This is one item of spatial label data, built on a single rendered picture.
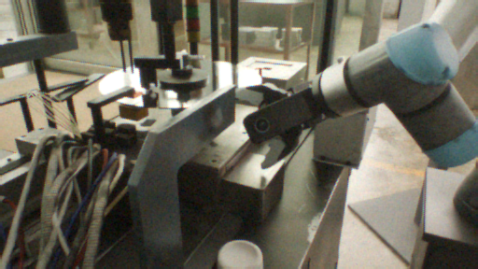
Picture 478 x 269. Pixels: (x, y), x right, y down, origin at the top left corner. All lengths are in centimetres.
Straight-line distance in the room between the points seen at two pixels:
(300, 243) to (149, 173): 32
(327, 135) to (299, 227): 26
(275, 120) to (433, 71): 21
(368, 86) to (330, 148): 40
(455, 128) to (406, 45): 13
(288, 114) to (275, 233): 23
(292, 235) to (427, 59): 36
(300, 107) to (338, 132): 31
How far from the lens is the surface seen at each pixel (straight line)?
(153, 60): 69
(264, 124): 52
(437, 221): 77
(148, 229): 46
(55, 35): 81
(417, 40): 46
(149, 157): 42
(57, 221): 52
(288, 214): 71
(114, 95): 62
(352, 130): 84
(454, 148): 54
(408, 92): 49
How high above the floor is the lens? 117
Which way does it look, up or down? 25 degrees down
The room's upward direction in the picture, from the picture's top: straight up
